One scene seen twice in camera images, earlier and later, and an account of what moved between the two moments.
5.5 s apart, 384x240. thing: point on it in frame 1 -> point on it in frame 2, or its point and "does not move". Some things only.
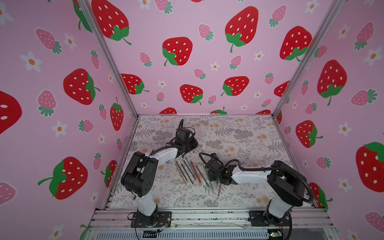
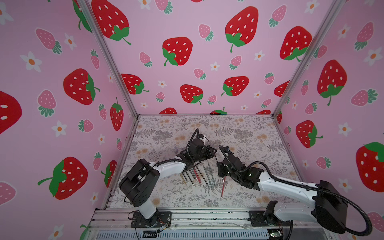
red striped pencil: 195,171 does not move
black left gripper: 194,144 -> 211,153
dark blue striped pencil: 190,179 does not move
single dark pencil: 180,173 does not move
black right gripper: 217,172 -> 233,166
